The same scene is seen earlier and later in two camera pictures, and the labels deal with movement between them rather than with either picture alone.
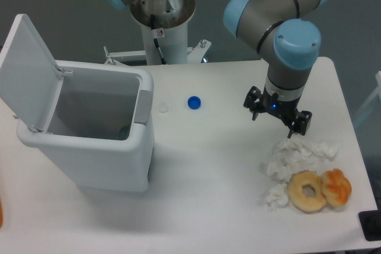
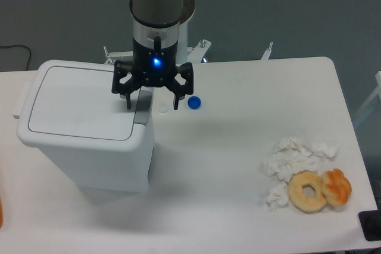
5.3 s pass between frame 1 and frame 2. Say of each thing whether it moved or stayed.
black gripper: moved
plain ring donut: stayed
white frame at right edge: stayed
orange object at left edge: stayed
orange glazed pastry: stayed
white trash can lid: moved
